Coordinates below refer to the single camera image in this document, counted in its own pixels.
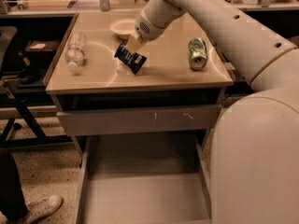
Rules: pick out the grey drawer cabinet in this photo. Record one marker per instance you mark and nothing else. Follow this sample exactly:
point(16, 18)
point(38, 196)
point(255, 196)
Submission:
point(165, 79)

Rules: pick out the white sneaker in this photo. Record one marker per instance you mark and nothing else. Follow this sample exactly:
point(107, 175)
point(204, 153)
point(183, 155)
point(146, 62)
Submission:
point(41, 209)

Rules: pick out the top drawer front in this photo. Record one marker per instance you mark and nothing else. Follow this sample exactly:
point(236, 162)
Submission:
point(139, 120)

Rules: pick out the black chair frame left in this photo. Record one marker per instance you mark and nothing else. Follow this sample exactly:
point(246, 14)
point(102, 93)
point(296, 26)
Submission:
point(41, 139)

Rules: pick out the open middle drawer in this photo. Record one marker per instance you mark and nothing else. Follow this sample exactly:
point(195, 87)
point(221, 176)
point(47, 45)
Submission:
point(143, 178)

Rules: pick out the crushed green soda can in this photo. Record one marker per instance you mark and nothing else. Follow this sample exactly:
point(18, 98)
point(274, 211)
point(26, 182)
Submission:
point(197, 54)

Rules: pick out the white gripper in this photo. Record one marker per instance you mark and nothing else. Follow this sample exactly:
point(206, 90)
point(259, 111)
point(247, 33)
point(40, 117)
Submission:
point(149, 29)

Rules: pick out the dark trouser leg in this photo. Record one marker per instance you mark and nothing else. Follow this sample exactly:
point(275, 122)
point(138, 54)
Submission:
point(12, 203)

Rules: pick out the white paper bowl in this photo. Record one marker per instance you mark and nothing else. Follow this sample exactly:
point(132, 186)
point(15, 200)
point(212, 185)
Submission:
point(123, 28)

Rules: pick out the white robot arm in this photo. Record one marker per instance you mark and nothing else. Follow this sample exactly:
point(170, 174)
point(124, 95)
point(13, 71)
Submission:
point(254, 169)

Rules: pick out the blue rxbar blueberry wrapper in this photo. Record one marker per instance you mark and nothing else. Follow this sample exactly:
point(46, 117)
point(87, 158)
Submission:
point(133, 60)

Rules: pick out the clear plastic water bottle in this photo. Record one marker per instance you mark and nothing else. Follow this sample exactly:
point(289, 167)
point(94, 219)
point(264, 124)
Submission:
point(75, 51)

